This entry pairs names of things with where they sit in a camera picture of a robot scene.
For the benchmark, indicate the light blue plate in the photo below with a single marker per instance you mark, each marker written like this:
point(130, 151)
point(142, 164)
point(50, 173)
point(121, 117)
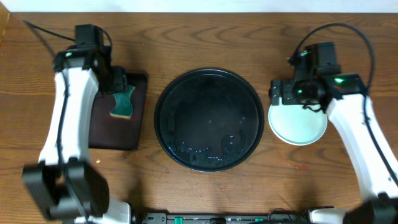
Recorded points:
point(295, 125)

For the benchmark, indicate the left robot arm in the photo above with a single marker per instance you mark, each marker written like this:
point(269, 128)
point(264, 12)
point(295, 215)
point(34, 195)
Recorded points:
point(63, 183)

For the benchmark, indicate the round black tray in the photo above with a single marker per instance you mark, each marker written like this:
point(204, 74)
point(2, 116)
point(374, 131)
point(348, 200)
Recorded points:
point(209, 119)

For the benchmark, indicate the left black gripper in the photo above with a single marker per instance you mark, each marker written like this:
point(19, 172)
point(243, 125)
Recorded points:
point(119, 81)

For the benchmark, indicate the green scrubbing sponge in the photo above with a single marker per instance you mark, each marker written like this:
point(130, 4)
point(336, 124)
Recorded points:
point(123, 108)

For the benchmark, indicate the black rectangular tray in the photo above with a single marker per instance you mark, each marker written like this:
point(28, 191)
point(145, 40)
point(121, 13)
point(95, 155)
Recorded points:
point(107, 132)

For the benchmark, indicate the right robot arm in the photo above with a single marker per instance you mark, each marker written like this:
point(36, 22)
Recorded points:
point(344, 100)

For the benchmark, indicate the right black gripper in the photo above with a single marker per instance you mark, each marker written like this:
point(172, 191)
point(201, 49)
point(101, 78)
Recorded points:
point(284, 86)

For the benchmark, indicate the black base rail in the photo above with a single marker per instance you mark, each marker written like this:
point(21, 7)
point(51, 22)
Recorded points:
point(277, 216)

